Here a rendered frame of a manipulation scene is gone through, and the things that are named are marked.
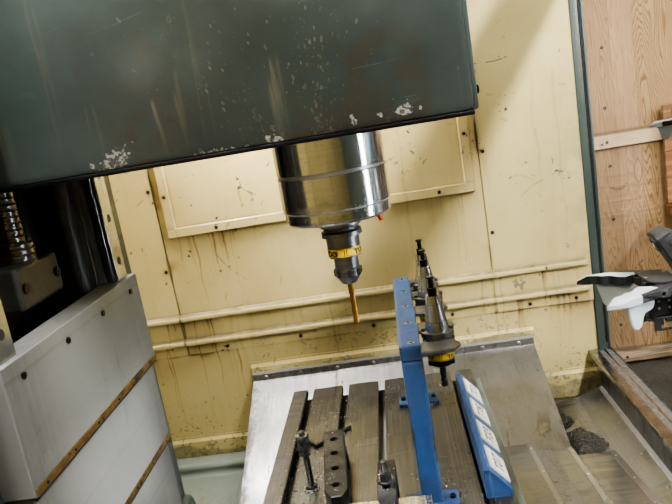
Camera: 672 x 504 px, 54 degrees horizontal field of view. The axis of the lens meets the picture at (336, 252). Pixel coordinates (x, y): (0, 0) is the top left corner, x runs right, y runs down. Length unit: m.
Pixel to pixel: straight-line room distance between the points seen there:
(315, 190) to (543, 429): 1.22
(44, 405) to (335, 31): 0.62
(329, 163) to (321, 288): 1.19
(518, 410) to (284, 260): 0.81
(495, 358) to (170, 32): 1.52
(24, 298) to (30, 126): 0.27
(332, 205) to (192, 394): 1.45
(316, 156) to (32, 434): 0.52
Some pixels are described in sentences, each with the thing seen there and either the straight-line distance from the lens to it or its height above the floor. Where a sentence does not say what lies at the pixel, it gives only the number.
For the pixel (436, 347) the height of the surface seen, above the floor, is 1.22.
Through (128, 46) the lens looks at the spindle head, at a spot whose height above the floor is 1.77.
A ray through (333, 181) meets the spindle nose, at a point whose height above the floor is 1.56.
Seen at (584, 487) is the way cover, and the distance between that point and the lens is 1.69.
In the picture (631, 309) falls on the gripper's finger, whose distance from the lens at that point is 1.12.
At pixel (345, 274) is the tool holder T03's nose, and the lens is 0.99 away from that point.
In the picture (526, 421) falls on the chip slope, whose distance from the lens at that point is 1.97.
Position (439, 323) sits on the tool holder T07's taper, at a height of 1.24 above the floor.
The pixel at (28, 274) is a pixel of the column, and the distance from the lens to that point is 1.11.
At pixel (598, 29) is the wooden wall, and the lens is 3.78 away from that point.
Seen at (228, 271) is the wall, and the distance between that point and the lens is 2.10.
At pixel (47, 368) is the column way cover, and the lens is 1.02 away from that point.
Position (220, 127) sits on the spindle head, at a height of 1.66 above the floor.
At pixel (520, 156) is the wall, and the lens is 2.03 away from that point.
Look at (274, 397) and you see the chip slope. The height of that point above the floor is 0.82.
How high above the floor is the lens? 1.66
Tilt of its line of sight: 12 degrees down
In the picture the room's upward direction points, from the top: 10 degrees counter-clockwise
